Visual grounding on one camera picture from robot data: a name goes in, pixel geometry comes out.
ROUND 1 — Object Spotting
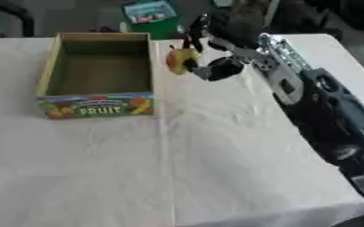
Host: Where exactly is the black chair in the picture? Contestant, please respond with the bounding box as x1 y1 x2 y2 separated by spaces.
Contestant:
0 0 36 38

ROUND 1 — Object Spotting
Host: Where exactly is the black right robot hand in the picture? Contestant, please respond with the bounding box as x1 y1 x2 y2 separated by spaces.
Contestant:
182 12 263 82

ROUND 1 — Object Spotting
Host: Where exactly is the open cardboard box green inside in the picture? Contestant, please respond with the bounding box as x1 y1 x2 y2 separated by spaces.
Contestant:
34 32 157 120

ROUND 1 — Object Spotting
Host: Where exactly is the green box with printed lid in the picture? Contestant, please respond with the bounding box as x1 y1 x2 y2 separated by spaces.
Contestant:
118 0 184 41

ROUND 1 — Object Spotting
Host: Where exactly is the yellow red toy fruit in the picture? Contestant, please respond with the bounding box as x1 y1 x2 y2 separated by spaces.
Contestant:
164 44 201 75

